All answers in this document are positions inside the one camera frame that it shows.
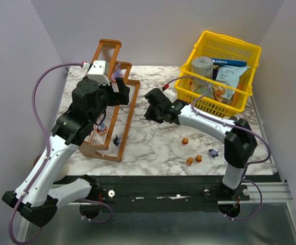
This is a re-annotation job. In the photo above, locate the orange bear toy back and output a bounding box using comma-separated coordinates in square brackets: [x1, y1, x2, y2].
[182, 137, 188, 145]

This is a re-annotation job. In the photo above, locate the orange bear toy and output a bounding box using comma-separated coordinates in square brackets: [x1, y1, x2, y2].
[186, 157, 193, 166]
[182, 137, 188, 145]
[195, 155, 202, 162]

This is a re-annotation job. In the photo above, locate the black hat donkey toy front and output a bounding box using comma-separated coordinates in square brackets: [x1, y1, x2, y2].
[113, 135, 121, 147]

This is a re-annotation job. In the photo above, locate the yellow plastic basket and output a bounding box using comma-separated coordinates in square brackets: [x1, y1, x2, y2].
[175, 31, 262, 117]

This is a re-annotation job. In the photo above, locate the purple donkey toy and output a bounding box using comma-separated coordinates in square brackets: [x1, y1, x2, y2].
[208, 149, 219, 158]

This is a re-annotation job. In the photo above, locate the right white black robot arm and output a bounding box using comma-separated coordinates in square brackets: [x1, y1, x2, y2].
[144, 88, 257, 196]

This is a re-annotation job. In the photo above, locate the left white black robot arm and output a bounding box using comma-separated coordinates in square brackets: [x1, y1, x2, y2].
[2, 77, 130, 227]

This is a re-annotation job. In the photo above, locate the brown tiered acrylic shelf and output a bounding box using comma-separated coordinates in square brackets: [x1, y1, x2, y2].
[76, 38, 141, 162]

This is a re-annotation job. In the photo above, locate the green round item in basket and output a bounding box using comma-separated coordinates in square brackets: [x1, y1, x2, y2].
[193, 86, 214, 99]

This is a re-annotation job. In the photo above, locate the orange bear toy front left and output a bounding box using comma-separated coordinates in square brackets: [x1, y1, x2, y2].
[186, 157, 193, 166]

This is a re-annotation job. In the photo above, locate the grey cylindrical canister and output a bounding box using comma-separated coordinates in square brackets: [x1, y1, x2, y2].
[191, 56, 214, 91]

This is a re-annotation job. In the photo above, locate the orange bear toy front right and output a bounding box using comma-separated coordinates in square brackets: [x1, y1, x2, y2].
[195, 155, 202, 162]

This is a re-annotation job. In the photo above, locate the white bottle grey cap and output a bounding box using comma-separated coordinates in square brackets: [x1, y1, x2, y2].
[229, 116, 239, 122]

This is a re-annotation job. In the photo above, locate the light blue chips bag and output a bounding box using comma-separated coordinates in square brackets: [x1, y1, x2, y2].
[212, 65, 250, 103]

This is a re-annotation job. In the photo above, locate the dark blue box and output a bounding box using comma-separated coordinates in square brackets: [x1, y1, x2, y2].
[211, 58, 247, 67]

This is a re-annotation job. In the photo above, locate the brown topped white roll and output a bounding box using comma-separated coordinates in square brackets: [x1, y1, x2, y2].
[33, 155, 69, 182]

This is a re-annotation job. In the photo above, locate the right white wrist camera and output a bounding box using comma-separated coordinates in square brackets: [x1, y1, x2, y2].
[163, 90, 177, 102]

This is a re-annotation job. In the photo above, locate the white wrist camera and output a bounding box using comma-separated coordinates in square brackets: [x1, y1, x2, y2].
[163, 90, 177, 102]
[82, 60, 110, 86]

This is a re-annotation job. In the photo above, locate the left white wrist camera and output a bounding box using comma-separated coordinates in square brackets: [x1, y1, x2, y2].
[82, 60, 110, 86]

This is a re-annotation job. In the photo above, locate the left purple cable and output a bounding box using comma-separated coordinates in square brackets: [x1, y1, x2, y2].
[10, 61, 87, 244]

